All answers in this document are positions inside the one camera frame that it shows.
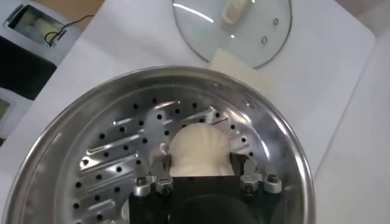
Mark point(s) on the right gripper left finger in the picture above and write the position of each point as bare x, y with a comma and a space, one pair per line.
163, 182

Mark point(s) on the round glass pot lid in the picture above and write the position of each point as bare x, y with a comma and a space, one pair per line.
207, 36

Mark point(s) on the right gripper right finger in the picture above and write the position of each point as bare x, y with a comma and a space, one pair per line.
250, 181

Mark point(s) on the white electric cooker pot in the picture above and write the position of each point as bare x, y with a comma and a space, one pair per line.
240, 73

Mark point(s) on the white steamed baozi bun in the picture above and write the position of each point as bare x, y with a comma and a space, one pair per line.
198, 146

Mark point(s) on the stainless steel steamer basket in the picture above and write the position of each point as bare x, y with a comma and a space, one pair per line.
106, 152

